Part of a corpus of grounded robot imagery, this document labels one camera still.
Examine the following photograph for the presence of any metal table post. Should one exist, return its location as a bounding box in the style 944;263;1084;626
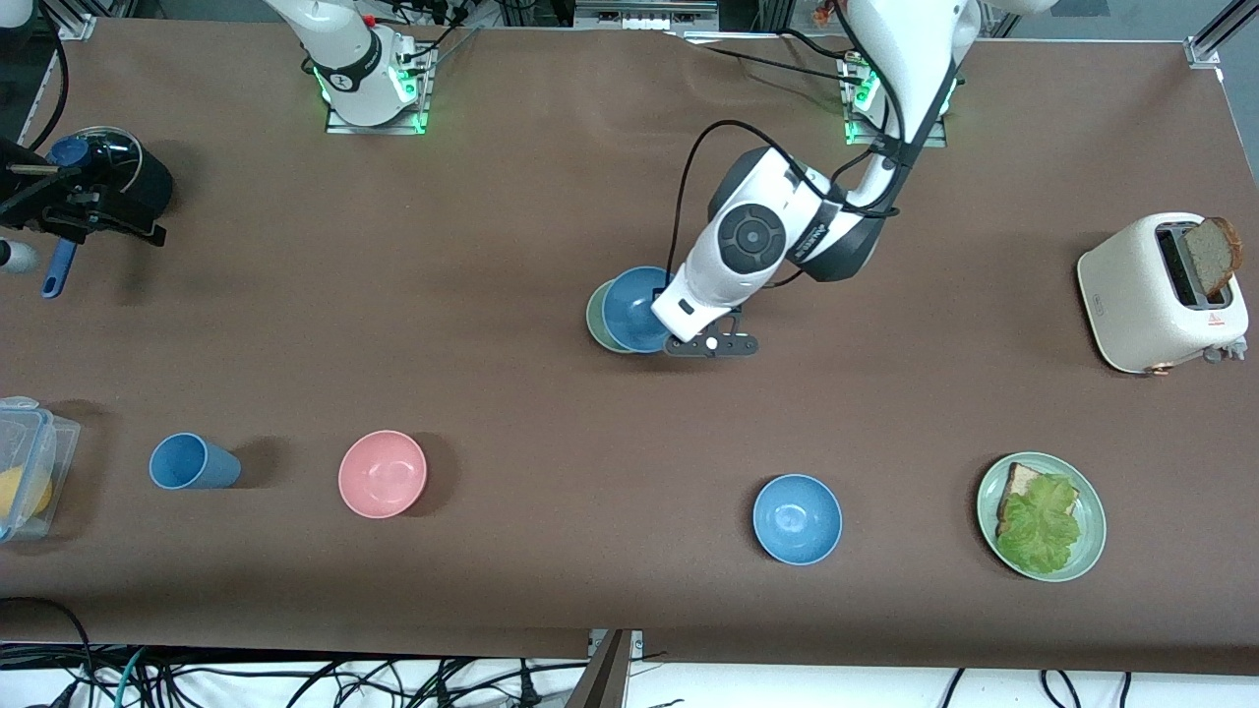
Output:
565;629;646;708

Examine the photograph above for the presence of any black base cable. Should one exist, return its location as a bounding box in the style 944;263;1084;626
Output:
667;31;867;88
780;28;862;66

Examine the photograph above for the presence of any blue bowl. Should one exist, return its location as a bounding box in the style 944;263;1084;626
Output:
601;265;689;354
752;474;844;566

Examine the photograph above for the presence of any green lettuce leaf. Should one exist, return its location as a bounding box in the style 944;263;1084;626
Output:
995;474;1083;576

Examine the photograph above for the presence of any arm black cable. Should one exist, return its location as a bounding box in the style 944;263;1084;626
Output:
28;28;70;150
666;0;908;292

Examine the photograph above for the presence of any black pot blue handle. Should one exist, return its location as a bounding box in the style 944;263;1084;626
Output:
41;126;175;299

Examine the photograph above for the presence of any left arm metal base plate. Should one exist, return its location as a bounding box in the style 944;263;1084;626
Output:
844;57;948;148

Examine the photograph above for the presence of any clear plastic container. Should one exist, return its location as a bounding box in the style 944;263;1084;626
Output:
0;396;82;544

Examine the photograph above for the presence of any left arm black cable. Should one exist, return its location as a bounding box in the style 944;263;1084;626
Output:
666;0;908;292

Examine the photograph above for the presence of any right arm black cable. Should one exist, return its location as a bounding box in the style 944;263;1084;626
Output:
28;28;70;150

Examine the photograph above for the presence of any pink bowl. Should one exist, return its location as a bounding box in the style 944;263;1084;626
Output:
337;430;429;519

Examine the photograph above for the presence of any blue cup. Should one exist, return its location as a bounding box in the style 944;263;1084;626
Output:
149;433;242;491

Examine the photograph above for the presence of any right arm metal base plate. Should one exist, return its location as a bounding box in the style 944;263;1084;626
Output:
326;59;430;136

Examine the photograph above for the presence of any grey power strip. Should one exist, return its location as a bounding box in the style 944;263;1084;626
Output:
574;0;721;31

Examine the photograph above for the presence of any teal floor cable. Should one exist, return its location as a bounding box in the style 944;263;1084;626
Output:
112;645;150;708

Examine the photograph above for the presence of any yellow food in container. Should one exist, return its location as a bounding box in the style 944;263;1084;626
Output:
0;466;53;520

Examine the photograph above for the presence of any bread slice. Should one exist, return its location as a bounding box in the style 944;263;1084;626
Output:
996;462;1081;537

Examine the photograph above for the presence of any green bowl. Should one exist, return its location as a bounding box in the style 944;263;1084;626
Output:
586;278;632;353

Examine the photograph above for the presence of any brown toast slice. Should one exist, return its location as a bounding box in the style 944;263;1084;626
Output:
1180;216;1244;300

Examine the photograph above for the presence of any cream toaster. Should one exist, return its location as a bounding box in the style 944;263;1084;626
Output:
1077;212;1250;377

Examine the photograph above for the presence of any green plate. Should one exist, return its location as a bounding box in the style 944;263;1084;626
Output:
977;452;1108;583

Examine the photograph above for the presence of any black floor cable loop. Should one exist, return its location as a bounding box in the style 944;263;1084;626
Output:
0;596;96;681

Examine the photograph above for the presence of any brown table cover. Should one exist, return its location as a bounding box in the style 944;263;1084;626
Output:
0;15;1259;678

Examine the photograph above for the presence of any glass lid blue knob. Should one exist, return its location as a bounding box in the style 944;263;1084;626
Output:
49;126;145;198

